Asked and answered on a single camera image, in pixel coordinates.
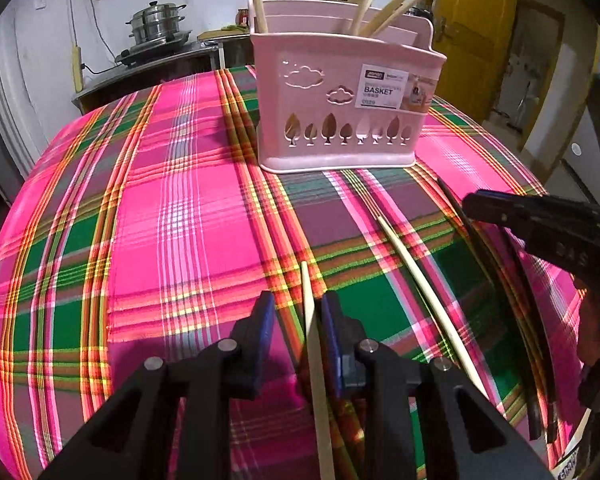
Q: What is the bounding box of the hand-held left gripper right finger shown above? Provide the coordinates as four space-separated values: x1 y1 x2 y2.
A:
321 290 551 480

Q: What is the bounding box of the black induction cooker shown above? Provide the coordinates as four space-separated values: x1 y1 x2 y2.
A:
116 30 193 63

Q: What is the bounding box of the wooden cutting board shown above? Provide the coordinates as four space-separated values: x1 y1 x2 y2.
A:
196 29 252 42

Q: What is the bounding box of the pink plastic basket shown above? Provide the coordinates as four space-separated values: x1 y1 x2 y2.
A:
247 0 448 175

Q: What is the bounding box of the brown door frame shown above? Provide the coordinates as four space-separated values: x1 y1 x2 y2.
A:
500 0 567 133

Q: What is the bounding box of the white appliance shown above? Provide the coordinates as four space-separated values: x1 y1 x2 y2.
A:
545 142 600 196

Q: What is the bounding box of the yellow wooden door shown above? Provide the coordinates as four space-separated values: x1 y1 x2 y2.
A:
432 0 521 123

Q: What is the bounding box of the yellow power strip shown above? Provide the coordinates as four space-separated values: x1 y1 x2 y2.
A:
71 45 83 93

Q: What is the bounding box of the steel side counter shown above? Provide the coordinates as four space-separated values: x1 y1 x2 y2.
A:
71 40 251 113

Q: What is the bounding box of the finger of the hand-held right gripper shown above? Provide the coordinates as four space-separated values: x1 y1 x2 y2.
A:
500 225 600 273
462 190 600 228

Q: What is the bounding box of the steel steamer pot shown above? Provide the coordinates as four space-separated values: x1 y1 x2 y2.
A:
126 1 187 46

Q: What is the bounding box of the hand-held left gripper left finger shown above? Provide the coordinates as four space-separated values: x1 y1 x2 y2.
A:
37 290 277 480

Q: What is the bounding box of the pink plaid tablecloth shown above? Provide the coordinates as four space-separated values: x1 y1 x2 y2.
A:
0 64 588 480

